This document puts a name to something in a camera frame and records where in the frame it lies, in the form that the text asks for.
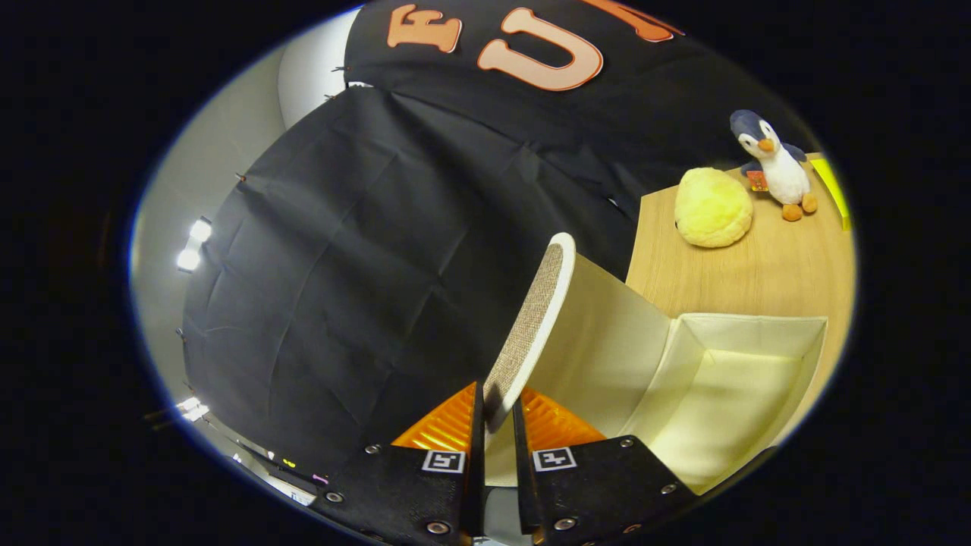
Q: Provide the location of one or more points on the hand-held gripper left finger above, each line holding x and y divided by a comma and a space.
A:
476, 455

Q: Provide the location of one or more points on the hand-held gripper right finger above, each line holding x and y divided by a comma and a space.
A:
522, 455

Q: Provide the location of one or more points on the beige fabric storage box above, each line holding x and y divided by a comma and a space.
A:
721, 394

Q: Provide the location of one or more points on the yellow bun plush toy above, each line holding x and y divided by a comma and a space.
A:
713, 208

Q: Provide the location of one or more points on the narrow ceiling light strip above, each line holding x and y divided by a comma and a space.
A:
196, 243

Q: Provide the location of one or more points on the penguin plush toy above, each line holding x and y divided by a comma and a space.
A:
781, 171

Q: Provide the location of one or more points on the yellow book with red label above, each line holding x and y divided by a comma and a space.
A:
831, 189

